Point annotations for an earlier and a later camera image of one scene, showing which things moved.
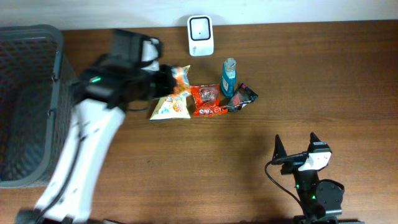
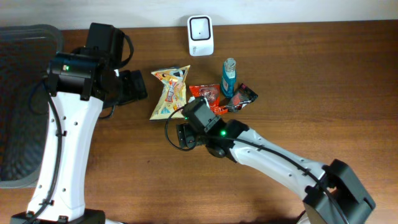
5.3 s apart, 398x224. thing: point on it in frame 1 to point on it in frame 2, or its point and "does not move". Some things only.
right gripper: (291, 162) to (186, 132)
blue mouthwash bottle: (228, 80) does not move
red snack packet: (206, 100) does not move
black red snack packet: (243, 96) does not move
